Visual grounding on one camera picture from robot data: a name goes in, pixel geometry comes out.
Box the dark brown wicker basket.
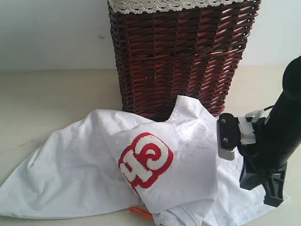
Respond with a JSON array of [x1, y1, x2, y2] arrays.
[[108, 0, 261, 121]]

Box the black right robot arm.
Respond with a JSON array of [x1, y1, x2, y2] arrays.
[[238, 57, 301, 207]]

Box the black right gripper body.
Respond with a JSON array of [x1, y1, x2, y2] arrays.
[[238, 118, 288, 190]]

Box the white t-shirt red patch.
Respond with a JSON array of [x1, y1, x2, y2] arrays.
[[0, 95, 290, 226]]

